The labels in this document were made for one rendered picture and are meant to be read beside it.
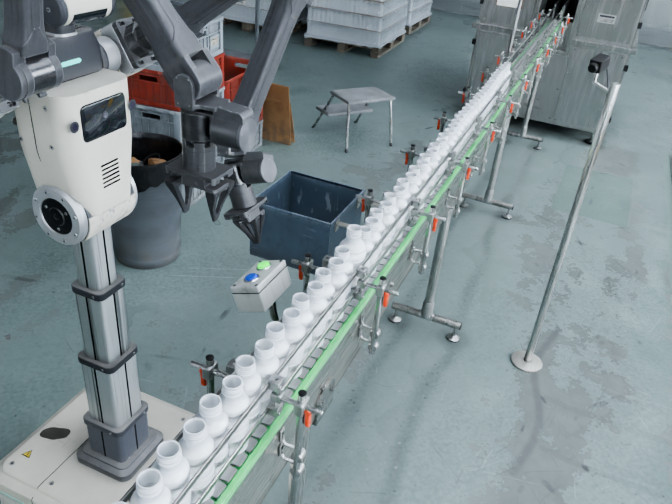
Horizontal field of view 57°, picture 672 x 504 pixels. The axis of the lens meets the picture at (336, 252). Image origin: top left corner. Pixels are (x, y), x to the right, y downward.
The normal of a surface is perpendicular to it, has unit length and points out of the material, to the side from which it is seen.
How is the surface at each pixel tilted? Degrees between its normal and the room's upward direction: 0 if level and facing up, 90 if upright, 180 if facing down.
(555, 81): 90
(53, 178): 101
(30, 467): 0
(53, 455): 0
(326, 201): 90
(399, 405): 0
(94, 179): 90
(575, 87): 90
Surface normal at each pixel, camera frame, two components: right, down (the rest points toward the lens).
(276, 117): -0.38, 0.60
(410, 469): 0.08, -0.85
